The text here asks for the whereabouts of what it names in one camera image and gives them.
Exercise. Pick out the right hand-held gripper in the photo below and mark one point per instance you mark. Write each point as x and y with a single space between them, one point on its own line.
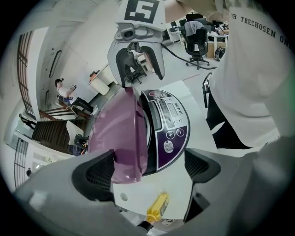
143 30

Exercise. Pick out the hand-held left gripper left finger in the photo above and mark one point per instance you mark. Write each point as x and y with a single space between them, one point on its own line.
92 175

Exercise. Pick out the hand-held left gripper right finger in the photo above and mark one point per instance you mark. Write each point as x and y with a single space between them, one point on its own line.
202 168

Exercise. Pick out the purple rice cooker base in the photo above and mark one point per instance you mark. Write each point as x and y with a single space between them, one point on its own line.
170 138

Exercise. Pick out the purple rice cooker lid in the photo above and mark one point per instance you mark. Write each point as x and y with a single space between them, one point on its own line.
115 133

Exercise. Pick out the round grey table grommet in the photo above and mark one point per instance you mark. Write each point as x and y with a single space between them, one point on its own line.
123 197

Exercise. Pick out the person's black trousers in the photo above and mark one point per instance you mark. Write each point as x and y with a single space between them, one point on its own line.
221 129

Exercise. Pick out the dark wooden staircase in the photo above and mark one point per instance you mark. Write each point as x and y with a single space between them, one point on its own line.
50 133

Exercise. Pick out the yellow oil bottle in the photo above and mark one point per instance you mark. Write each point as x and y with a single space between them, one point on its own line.
159 207

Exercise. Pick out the black office chair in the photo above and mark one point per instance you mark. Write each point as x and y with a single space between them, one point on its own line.
197 39

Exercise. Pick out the person's white printed t-shirt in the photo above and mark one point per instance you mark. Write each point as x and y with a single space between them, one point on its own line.
249 80

